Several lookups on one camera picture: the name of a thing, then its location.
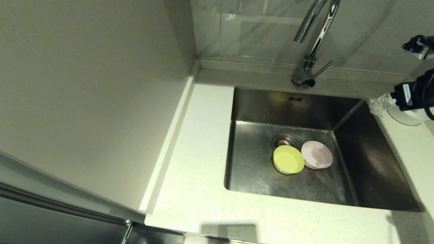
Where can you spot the pink plastic bowl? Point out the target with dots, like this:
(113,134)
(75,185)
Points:
(317,155)

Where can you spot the grey metal appliance door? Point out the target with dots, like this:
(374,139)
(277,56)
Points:
(40,213)

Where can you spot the stainless steel sink basin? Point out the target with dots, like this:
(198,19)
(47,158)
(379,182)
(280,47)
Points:
(264,183)

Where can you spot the white plastic bowl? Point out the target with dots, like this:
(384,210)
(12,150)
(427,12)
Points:
(408,117)

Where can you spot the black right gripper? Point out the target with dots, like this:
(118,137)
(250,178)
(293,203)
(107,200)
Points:
(425,89)

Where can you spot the yellow plastic bowl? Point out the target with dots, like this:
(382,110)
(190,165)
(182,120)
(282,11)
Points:
(289,159)

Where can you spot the chrome gooseneck faucet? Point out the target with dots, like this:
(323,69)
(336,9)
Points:
(318,34)

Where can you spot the round metal drain strainer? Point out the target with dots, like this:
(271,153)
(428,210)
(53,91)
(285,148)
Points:
(283,139)

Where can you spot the beige tall cabinet panel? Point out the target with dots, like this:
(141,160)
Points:
(84,84)

